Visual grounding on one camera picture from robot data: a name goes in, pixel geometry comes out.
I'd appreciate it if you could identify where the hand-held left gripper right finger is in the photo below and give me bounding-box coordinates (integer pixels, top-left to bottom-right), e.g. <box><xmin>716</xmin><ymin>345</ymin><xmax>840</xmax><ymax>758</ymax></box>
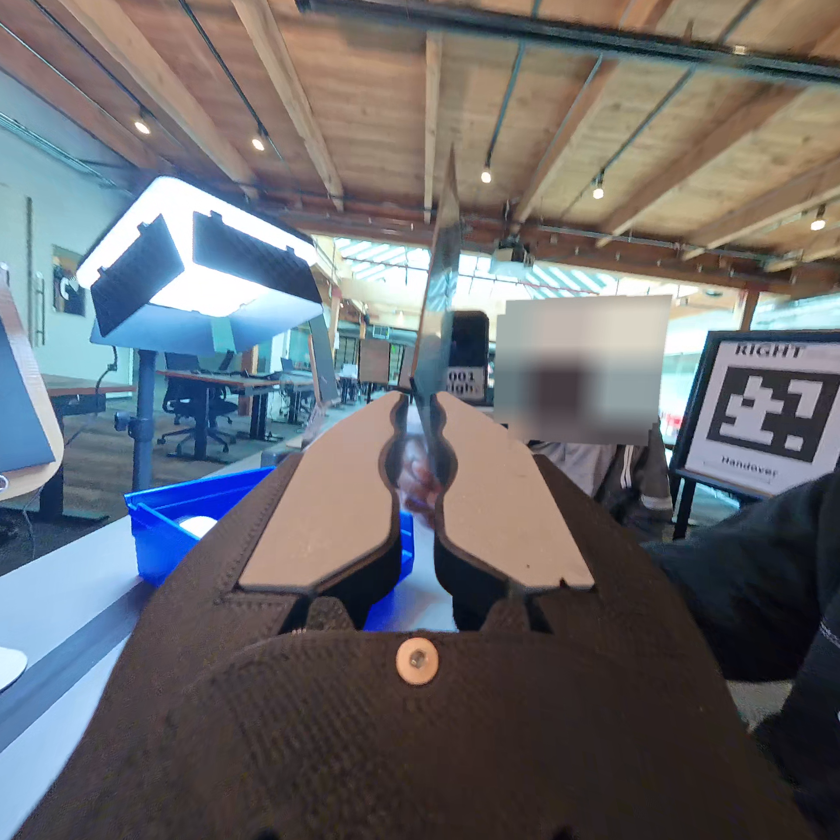
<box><xmin>430</xmin><ymin>391</ymin><xmax>597</xmax><ymax>631</ymax></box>

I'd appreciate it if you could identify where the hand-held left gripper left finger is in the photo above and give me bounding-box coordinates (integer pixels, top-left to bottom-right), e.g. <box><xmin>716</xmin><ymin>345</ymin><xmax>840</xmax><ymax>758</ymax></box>
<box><xmin>238</xmin><ymin>391</ymin><xmax>409</xmax><ymax>630</ymax></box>

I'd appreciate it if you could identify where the dark plate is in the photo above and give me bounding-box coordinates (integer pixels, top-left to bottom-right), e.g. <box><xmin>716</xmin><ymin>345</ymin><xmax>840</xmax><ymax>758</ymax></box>
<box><xmin>402</xmin><ymin>144</ymin><xmax>465</xmax><ymax>501</ymax></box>

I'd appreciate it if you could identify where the blue plastic bin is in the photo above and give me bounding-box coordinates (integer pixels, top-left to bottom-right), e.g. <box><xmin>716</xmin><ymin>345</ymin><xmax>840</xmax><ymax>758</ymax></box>
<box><xmin>123</xmin><ymin>465</ymin><xmax>417</xmax><ymax>632</ymax></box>

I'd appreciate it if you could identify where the person's right forearm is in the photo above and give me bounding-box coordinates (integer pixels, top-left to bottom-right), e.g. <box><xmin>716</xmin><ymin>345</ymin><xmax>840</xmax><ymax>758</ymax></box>
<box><xmin>645</xmin><ymin>471</ymin><xmax>840</xmax><ymax>685</ymax></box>

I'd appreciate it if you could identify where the ceiling projector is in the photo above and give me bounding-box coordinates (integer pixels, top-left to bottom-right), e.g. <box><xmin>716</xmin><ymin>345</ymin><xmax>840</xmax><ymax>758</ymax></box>
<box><xmin>487</xmin><ymin>240</ymin><xmax>535</xmax><ymax>279</ymax></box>

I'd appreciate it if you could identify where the white flip chart board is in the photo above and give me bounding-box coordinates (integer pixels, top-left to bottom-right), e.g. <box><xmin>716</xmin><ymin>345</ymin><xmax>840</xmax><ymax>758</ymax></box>
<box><xmin>356</xmin><ymin>336</ymin><xmax>392</xmax><ymax>386</ymax></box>

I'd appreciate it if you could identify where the person's upper body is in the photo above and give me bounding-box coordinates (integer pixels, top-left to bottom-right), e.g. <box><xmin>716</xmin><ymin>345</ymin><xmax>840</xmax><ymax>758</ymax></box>
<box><xmin>527</xmin><ymin>425</ymin><xmax>675</xmax><ymax>527</ymax></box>

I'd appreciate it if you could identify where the black panel on white stand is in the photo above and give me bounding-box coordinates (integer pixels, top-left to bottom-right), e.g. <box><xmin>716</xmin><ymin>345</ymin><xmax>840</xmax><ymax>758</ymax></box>
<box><xmin>0</xmin><ymin>277</ymin><xmax>66</xmax><ymax>694</ymax></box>
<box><xmin>306</xmin><ymin>314</ymin><xmax>343</xmax><ymax>422</ymax></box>

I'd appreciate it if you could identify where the wooden top desk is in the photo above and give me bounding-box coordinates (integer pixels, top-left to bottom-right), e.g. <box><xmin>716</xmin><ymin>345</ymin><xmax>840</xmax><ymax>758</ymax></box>
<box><xmin>156</xmin><ymin>367</ymin><xmax>317</xmax><ymax>455</ymax></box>
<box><xmin>38</xmin><ymin>373</ymin><xmax>137</xmax><ymax>521</ymax></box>

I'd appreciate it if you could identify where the black office chair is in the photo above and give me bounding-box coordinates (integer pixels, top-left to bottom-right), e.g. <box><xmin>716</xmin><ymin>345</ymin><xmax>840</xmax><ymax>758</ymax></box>
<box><xmin>156</xmin><ymin>351</ymin><xmax>238</xmax><ymax>465</ymax></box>

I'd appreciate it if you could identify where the studio softbox light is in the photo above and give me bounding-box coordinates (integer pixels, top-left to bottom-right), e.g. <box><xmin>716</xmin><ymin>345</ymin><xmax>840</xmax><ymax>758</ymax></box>
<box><xmin>76</xmin><ymin>175</ymin><xmax>326</xmax><ymax>491</ymax></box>

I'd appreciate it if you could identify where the black framed marker sign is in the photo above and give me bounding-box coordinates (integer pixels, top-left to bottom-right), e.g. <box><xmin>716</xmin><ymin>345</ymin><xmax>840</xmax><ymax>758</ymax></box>
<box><xmin>667</xmin><ymin>329</ymin><xmax>840</xmax><ymax>540</ymax></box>

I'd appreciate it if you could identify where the black-sleeved operator arm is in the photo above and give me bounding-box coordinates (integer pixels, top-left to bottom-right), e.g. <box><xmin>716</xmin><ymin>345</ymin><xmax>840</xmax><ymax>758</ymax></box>
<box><xmin>753</xmin><ymin>609</ymin><xmax>840</xmax><ymax>836</ymax></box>

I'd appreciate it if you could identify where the dark wall poster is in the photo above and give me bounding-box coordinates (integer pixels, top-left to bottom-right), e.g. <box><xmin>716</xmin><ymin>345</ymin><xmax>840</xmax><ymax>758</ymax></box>
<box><xmin>51</xmin><ymin>243</ymin><xmax>89</xmax><ymax>319</ymax></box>

